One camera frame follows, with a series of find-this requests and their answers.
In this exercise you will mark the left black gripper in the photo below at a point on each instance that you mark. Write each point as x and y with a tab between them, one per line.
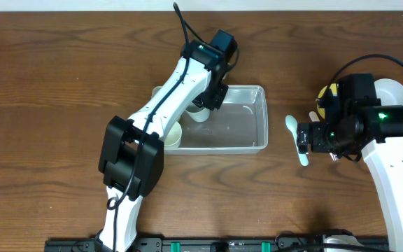
214	96

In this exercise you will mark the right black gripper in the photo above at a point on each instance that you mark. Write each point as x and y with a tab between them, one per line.
302	137

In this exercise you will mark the grey plastic cup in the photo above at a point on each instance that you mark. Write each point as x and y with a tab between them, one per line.
198	114

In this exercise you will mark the clear plastic storage container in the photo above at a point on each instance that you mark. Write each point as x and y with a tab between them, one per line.
240	126

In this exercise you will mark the yellow plastic bowl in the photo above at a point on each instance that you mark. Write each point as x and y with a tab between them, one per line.
325	101

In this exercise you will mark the white plastic cup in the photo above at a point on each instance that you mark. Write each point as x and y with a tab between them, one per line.
173	139

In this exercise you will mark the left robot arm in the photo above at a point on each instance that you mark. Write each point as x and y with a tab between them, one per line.
132	154

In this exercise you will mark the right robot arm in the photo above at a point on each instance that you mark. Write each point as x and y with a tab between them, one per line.
358	123

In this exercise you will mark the white plastic fork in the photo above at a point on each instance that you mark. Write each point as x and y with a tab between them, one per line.
314	118

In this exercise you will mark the grey plastic bowl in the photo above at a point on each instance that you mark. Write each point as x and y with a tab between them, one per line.
389	91

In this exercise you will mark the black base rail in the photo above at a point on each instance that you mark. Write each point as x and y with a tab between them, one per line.
329	240

